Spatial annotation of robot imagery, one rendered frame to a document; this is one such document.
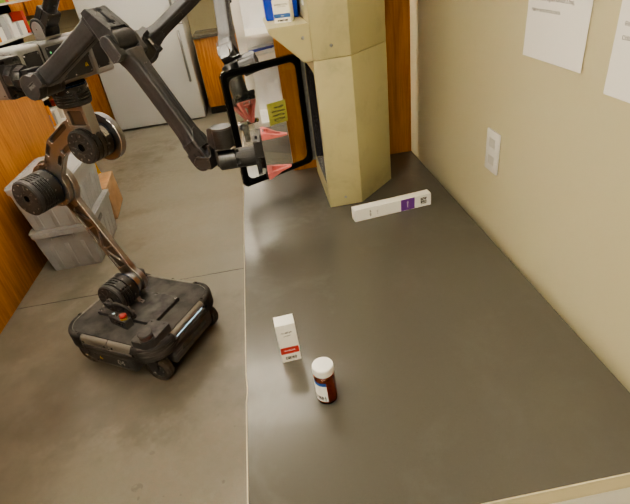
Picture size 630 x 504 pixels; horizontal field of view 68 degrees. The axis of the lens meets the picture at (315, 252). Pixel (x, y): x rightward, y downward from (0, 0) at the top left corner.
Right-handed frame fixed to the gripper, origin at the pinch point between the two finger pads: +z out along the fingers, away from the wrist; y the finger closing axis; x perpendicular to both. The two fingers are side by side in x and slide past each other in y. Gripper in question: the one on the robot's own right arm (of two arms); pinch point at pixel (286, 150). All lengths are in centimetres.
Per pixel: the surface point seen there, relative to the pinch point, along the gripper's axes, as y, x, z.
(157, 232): -123, 195, -102
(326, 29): 29.1, 9.2, 16.1
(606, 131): 16, -57, 55
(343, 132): -0.5, 9.0, 18.6
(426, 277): -25, -38, 29
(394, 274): -25.2, -34.4, 22.1
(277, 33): 29.8, 9.2, 2.6
